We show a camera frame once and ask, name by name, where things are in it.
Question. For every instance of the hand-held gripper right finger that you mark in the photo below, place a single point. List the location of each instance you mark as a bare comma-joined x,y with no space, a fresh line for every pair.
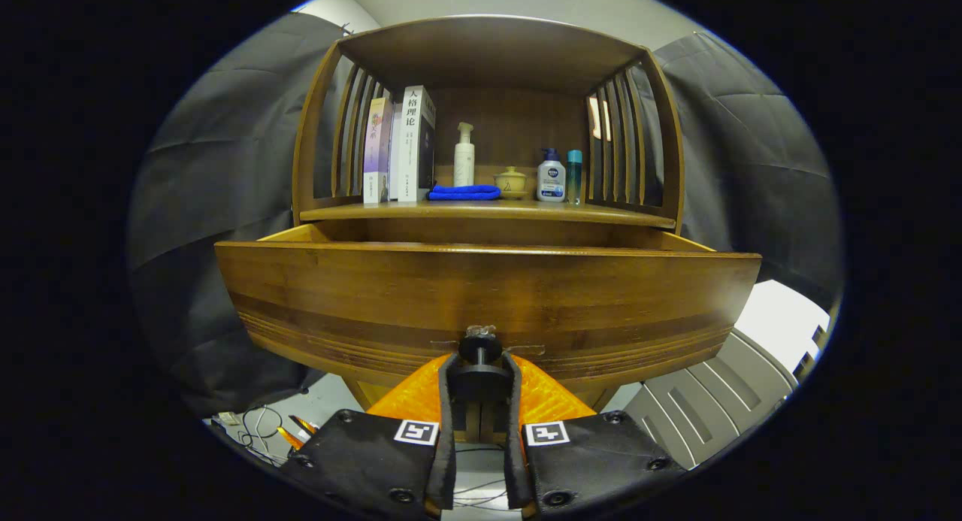
513,431

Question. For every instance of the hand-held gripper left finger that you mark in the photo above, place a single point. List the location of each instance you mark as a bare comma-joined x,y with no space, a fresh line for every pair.
449,431

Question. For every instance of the black drawer knob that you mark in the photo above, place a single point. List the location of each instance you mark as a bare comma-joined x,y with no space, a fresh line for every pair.
481,374

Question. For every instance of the brown wooden drawer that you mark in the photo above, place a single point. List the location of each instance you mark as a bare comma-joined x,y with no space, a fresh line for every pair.
488,288

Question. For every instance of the brown wooden countertop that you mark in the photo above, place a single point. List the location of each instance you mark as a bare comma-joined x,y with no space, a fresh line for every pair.
488,210

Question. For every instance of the brown wooden cabinet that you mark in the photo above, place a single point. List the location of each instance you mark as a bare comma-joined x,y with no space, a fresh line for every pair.
488,55

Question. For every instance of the grey slatted panel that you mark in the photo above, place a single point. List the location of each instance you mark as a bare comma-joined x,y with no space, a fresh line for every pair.
676,416

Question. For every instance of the blue folded cloth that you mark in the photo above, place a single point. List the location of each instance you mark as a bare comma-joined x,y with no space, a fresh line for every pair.
464,193

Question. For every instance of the yellow lidded teacup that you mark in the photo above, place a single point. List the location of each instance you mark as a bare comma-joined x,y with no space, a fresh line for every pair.
512,183

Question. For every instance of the white bottle with blue cap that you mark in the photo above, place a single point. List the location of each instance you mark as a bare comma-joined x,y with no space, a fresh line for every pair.
551,179

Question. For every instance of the slim teal bottle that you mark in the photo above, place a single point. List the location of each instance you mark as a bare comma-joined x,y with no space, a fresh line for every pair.
574,175

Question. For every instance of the white pump bottle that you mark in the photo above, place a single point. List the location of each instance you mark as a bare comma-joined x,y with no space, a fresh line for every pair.
464,164

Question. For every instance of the purple paperback book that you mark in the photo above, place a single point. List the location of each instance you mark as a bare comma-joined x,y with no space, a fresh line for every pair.
376,152

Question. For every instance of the thick white book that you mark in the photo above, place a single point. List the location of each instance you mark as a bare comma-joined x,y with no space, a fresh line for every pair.
412,145

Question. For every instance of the white table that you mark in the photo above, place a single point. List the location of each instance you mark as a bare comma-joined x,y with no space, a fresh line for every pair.
782,322

